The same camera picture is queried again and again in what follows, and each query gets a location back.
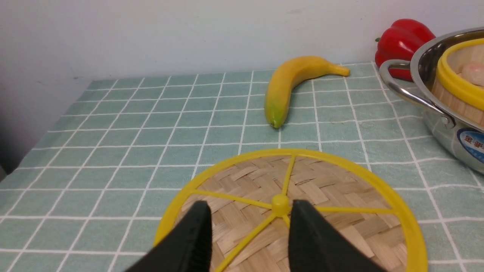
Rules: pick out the stainless steel two-handled pot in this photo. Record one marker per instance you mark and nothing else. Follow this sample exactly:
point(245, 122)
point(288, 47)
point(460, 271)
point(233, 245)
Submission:
point(412, 81)

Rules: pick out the green checked tablecloth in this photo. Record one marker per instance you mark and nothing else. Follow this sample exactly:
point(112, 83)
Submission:
point(89, 196)

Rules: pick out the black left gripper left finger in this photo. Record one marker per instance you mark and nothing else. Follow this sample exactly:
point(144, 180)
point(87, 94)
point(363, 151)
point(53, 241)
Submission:
point(186, 248)

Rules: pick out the red bell pepper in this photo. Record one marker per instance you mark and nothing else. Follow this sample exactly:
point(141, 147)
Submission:
point(401, 40)

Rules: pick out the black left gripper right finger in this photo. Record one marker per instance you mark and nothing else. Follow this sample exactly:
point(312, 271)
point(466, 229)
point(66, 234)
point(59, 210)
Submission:
point(316, 246)

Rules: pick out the yellow-rimmed woven bamboo steamer lid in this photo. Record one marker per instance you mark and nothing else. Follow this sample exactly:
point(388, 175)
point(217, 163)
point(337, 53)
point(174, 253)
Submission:
point(251, 195)

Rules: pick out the yellow-rimmed bamboo steamer basket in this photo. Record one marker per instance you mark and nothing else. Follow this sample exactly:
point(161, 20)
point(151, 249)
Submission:
point(458, 84)

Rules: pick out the yellow banana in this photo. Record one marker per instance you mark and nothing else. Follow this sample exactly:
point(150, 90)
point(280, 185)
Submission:
point(289, 75)

